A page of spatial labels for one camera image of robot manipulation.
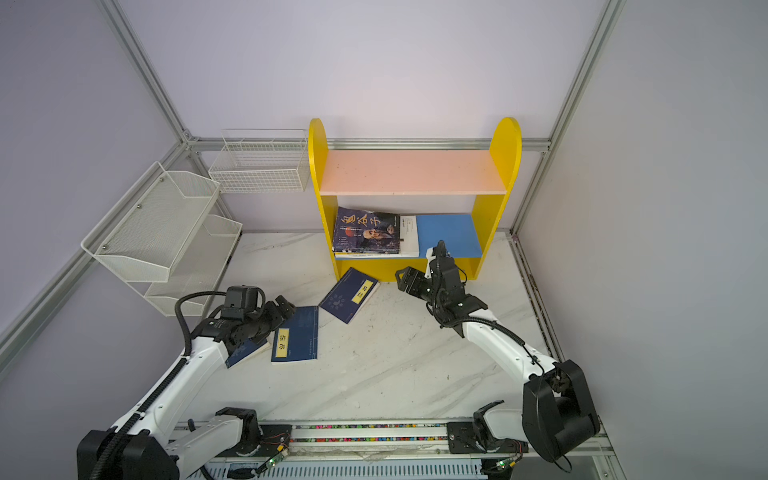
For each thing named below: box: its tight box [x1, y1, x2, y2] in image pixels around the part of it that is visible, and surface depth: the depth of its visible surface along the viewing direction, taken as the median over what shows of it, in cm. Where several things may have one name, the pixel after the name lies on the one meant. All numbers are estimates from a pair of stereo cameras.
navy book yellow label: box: [271, 306, 319, 364], surface depth 91 cm
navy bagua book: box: [318, 267, 381, 325], surface depth 102 cm
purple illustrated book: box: [334, 206, 401, 254], surface depth 94 cm
